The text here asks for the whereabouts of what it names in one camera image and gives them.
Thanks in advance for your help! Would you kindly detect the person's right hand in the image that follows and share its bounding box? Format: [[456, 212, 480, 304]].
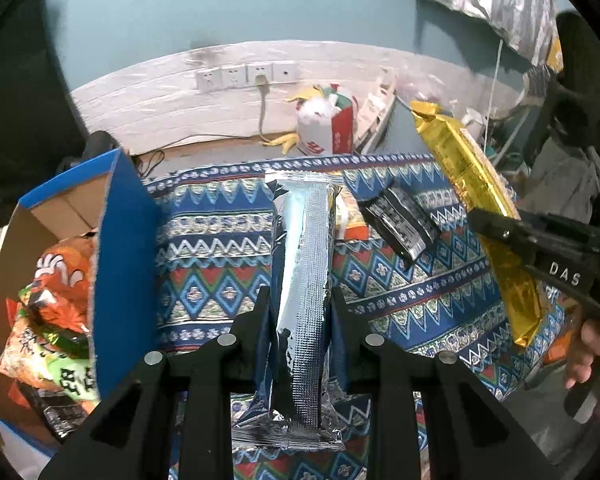
[[564, 318, 600, 419]]

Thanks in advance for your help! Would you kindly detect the grey plug cable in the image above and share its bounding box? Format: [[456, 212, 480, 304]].
[[253, 74, 272, 141]]

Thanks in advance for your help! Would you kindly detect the black hanging garment cover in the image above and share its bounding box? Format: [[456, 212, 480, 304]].
[[0, 0, 86, 203]]

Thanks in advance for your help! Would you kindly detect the banana peel on floor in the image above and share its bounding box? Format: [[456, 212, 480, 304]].
[[261, 132, 299, 155]]

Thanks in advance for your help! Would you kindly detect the leaning cardboard package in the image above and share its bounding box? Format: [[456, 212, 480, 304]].
[[353, 67, 396, 155]]

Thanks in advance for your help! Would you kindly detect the white wall socket strip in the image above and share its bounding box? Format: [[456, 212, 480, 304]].
[[194, 61, 300, 93]]

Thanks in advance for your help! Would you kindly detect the silver white snack bag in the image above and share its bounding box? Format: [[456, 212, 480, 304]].
[[232, 170, 343, 452]]

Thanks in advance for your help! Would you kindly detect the blue cardboard box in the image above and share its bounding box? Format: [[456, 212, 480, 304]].
[[0, 150, 160, 457]]

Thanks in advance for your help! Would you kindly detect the orange octopus snack bag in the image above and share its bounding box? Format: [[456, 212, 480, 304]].
[[5, 233, 95, 335]]

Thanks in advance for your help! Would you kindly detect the black snack bag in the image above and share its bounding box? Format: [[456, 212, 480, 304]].
[[358, 184, 441, 268]]

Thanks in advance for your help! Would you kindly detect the red white paper bag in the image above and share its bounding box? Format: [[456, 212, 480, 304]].
[[297, 84, 358, 155]]

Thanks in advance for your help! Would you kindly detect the gold wafer bar pack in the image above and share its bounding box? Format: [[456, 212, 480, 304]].
[[410, 101, 546, 348]]

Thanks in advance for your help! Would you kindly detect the blue patterned cloth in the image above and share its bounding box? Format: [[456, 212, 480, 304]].
[[142, 152, 566, 480]]

